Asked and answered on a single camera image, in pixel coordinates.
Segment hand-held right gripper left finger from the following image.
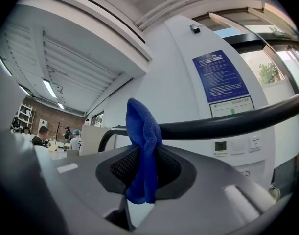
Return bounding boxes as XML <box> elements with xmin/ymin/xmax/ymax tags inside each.
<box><xmin>0</xmin><ymin>128</ymin><xmax>141</xmax><ymax>235</ymax></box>

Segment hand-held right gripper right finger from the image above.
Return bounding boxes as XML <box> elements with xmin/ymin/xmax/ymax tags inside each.
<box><xmin>136</xmin><ymin>145</ymin><xmax>292</xmax><ymax>235</ymax></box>

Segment black clothes rack rail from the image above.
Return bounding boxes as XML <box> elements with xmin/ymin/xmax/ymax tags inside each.
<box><xmin>97</xmin><ymin>91</ymin><xmax>299</xmax><ymax>154</ymax></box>

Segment blue object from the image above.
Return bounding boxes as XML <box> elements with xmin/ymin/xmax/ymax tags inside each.
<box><xmin>125</xmin><ymin>97</ymin><xmax>164</xmax><ymax>205</ymax></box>

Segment beige cabinet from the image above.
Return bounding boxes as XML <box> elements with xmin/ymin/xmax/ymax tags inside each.
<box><xmin>79</xmin><ymin>124</ymin><xmax>116</xmax><ymax>157</ymax></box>

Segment dark coat stand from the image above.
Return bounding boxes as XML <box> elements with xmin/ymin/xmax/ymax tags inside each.
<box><xmin>55</xmin><ymin>121</ymin><xmax>62</xmax><ymax>146</ymax></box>

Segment white caster wheel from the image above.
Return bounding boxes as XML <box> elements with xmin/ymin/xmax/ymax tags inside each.
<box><xmin>268</xmin><ymin>184</ymin><xmax>282</xmax><ymax>202</ymax></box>

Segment black trolley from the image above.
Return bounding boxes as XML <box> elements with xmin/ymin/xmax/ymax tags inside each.
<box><xmin>271</xmin><ymin>164</ymin><xmax>299</xmax><ymax>194</ymax></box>

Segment white shelf unit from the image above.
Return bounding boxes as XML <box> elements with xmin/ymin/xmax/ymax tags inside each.
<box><xmin>15</xmin><ymin>103</ymin><xmax>37</xmax><ymax>129</ymax></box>

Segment framed floor plan sign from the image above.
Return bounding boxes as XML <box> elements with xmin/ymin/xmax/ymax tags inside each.
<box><xmin>209</xmin><ymin>95</ymin><xmax>255</xmax><ymax>118</ymax></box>

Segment black framed glass door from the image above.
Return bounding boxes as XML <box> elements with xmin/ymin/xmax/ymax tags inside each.
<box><xmin>221</xmin><ymin>6</ymin><xmax>299</xmax><ymax>95</ymax></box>

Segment wall thermostat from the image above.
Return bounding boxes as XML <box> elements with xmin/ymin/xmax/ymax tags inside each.
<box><xmin>213</xmin><ymin>141</ymin><xmax>228</xmax><ymax>157</ymax></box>

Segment white wall switch panel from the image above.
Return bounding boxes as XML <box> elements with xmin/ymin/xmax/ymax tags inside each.
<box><xmin>248</xmin><ymin>135</ymin><xmax>262</xmax><ymax>153</ymax></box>
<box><xmin>230</xmin><ymin>139</ymin><xmax>247</xmax><ymax>156</ymax></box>

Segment framed wall picture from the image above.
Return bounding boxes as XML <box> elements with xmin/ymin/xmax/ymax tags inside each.
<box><xmin>93</xmin><ymin>110</ymin><xmax>105</xmax><ymax>128</ymax></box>

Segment blue wall poster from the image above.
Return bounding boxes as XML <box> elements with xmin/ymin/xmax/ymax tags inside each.
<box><xmin>192</xmin><ymin>49</ymin><xmax>250</xmax><ymax>104</ymax></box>

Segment grey wall sensor box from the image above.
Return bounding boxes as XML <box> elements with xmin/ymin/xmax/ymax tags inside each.
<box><xmin>189</xmin><ymin>23</ymin><xmax>205</xmax><ymax>34</ymax></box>

